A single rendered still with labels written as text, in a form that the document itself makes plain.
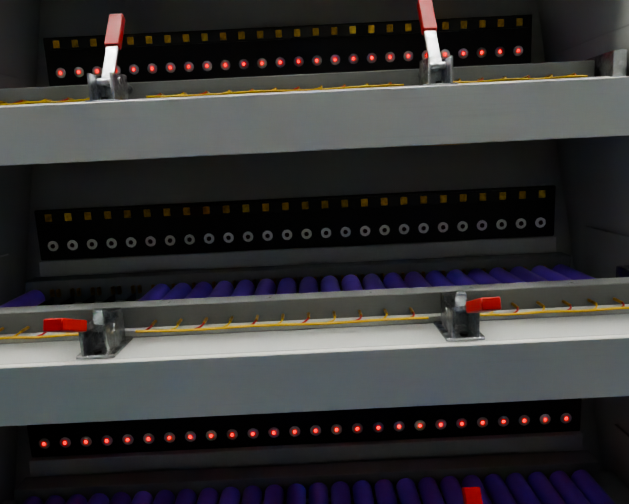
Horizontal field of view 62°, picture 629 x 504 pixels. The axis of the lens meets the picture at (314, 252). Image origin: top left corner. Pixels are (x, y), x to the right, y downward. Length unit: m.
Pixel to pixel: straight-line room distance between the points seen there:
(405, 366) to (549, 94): 0.24
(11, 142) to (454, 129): 0.35
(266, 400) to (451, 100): 0.27
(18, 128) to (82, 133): 0.05
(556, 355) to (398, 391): 0.11
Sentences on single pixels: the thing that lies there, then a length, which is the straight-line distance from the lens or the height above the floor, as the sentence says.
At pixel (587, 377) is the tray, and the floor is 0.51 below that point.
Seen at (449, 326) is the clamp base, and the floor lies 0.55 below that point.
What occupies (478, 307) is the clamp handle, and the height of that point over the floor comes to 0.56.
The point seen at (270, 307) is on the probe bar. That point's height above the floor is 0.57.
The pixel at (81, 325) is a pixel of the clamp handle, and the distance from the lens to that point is 0.38.
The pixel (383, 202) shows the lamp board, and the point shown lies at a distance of 0.55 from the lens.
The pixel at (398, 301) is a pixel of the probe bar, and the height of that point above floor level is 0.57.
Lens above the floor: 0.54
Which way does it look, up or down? 11 degrees up
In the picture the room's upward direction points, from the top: 3 degrees counter-clockwise
